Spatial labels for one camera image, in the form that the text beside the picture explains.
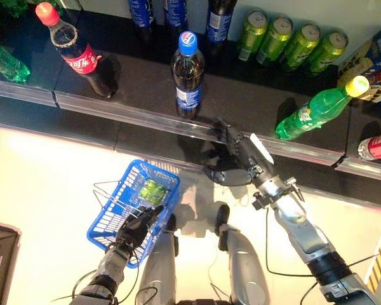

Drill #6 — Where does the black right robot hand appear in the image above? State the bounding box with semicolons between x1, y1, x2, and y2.
203;117;276;188

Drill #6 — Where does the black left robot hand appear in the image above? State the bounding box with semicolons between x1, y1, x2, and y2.
115;205;164;255

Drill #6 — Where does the blue plastic shopping basket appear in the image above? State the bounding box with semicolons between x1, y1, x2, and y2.
87;159;182;270

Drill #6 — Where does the Coca-Cola bottle red cap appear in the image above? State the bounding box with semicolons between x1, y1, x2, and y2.
35;1;119;98

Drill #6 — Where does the green drink can pack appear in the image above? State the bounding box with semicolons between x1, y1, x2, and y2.
139;178;169;204

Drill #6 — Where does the silver left robot leg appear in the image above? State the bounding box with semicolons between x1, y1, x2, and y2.
136;214;180;305

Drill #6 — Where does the water bottle red label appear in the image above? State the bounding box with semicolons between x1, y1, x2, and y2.
358;132;381;161

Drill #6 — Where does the black product shelf board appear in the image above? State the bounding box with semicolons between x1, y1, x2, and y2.
0;6;381;175

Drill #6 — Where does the black corner shelving unit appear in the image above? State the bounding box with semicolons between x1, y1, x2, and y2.
0;219;22;305

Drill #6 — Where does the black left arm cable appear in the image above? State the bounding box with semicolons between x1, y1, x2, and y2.
50;250;141;302

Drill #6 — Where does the thin white cable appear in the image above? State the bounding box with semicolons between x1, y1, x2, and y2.
208;247;223;293

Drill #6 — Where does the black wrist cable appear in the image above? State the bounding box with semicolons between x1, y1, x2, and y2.
265;206;321;277

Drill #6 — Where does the black elbow cable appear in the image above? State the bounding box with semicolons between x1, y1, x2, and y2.
300;281;321;305

